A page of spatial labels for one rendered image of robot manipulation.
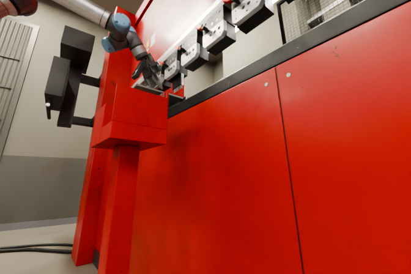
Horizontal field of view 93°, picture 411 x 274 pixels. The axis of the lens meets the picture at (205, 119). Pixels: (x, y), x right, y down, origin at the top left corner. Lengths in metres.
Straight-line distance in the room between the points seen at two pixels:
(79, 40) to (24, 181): 2.09
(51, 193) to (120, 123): 3.06
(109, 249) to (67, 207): 2.97
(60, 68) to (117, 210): 1.69
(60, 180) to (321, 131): 3.42
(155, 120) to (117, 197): 0.23
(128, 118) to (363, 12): 0.56
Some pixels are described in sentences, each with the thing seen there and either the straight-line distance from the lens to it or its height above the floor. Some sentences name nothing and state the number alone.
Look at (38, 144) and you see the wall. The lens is 3.64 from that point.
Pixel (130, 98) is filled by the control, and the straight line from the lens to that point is 0.58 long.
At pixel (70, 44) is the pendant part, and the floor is 1.76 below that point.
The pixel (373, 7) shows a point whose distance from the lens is 0.51.
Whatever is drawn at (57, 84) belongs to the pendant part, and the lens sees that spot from 2.08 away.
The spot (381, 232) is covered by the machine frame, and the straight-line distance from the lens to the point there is 0.43.
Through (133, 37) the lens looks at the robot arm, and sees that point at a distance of 1.16.
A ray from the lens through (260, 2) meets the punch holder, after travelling 0.87.
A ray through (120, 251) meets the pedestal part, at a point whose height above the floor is 0.38.
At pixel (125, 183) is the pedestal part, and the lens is 0.62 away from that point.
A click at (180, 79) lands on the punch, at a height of 1.14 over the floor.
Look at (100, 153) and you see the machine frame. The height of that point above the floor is 0.77.
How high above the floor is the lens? 0.56
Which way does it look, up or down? 17 degrees up
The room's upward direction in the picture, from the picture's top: 1 degrees counter-clockwise
